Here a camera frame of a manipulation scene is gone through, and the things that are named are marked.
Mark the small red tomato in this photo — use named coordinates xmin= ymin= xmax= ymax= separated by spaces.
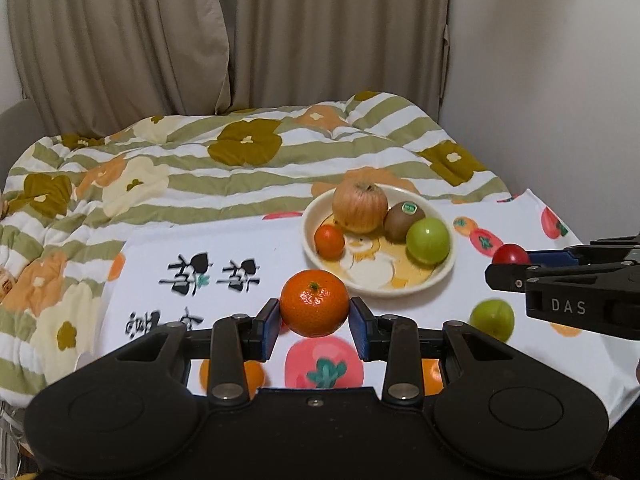
xmin=491 ymin=243 xmax=530 ymax=264

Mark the green apple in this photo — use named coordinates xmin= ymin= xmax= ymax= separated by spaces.
xmin=406 ymin=217 xmax=451 ymax=266
xmin=469 ymin=299 xmax=515 ymax=342

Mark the small mandarin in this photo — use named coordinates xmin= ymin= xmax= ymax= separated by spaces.
xmin=279 ymin=270 xmax=349 ymax=338
xmin=314 ymin=224 xmax=345 ymax=260

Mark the small mandarin front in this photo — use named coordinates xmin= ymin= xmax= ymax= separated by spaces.
xmin=314 ymin=224 xmax=345 ymax=260

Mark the brown kiwi with sticker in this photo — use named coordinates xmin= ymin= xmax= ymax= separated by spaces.
xmin=383 ymin=200 xmax=425 ymax=244

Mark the red yellow apple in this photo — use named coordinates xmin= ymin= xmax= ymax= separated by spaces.
xmin=332 ymin=179 xmax=388 ymax=234

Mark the large orange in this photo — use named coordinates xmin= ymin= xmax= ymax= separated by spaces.
xmin=422 ymin=359 xmax=444 ymax=396

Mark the white fruit print cloth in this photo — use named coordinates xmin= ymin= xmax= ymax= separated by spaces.
xmin=98 ymin=194 xmax=639 ymax=430

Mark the cream duck plate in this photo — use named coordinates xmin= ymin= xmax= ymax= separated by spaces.
xmin=300 ymin=190 xmax=457 ymax=298

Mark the floral striped quilt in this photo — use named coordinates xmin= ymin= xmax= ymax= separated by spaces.
xmin=1 ymin=91 xmax=509 ymax=408

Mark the beige curtain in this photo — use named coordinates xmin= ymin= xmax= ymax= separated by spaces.
xmin=6 ymin=0 xmax=449 ymax=136

